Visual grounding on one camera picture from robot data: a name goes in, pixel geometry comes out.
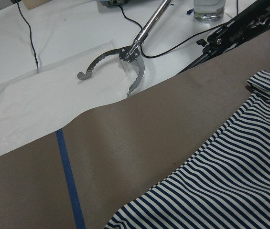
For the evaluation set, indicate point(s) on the striped polo shirt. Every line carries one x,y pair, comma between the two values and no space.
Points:
225,184

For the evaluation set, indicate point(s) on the metal grabber tongs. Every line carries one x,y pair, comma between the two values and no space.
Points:
130,53

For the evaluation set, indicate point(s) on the white cloth sheet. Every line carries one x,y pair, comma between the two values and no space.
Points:
44,100

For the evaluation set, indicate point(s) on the black clamp tool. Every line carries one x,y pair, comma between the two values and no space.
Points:
251,22

